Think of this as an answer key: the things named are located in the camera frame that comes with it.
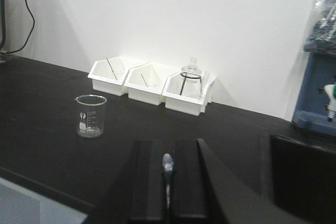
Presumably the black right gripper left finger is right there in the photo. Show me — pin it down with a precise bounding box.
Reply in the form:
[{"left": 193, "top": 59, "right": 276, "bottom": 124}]
[{"left": 89, "top": 140, "right": 166, "bottom": 223}]

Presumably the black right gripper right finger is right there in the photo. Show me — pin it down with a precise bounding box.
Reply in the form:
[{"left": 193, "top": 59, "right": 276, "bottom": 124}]
[{"left": 170, "top": 140, "right": 291, "bottom": 223}]

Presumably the clear plastic pipette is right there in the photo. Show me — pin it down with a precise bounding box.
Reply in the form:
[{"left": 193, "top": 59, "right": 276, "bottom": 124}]
[{"left": 162, "top": 153, "right": 174, "bottom": 209}]

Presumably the black sink basin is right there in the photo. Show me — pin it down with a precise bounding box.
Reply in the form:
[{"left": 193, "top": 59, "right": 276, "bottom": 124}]
[{"left": 260, "top": 134, "right": 335, "bottom": 223}]

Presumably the clear glass beaker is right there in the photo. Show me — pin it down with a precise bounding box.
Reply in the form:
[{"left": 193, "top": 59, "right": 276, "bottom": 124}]
[{"left": 75, "top": 94, "right": 107, "bottom": 138}]

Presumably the right white storage bin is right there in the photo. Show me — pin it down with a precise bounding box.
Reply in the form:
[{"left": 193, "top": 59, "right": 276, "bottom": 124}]
[{"left": 162, "top": 72, "right": 216, "bottom": 116}]

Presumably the white storage bin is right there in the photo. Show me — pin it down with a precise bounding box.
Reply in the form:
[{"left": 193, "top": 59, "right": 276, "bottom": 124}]
[
  {"left": 88, "top": 57, "right": 146, "bottom": 96},
  {"left": 125, "top": 63, "right": 179, "bottom": 105},
  {"left": 162, "top": 72, "right": 216, "bottom": 116}
]

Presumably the middle white storage bin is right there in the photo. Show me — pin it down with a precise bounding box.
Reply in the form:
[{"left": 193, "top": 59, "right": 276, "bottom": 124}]
[{"left": 125, "top": 63, "right": 179, "bottom": 105}]

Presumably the round glass flask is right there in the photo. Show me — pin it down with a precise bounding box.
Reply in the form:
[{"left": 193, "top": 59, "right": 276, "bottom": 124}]
[{"left": 181, "top": 57, "right": 202, "bottom": 83}]

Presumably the left white storage bin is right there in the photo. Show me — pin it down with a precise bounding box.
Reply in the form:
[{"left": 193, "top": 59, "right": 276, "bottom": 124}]
[{"left": 88, "top": 57, "right": 146, "bottom": 96}]

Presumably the blue lab apparatus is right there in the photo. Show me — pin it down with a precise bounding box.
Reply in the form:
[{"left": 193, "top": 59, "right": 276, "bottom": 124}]
[{"left": 292, "top": 53, "right": 335, "bottom": 136}]

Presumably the white green wash bottle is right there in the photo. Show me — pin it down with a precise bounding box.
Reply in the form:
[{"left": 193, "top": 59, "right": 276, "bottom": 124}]
[{"left": 324, "top": 84, "right": 335, "bottom": 122}]

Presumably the clear plastic bag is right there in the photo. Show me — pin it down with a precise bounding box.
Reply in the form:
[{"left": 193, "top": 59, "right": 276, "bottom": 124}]
[{"left": 303, "top": 0, "right": 335, "bottom": 57}]

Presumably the black wire tripod stand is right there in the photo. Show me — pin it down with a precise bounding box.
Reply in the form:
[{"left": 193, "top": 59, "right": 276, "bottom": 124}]
[{"left": 180, "top": 71, "right": 203, "bottom": 95}]

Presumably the black cable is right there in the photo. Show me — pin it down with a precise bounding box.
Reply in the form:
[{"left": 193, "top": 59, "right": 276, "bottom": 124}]
[{"left": 2, "top": 0, "right": 36, "bottom": 54}]

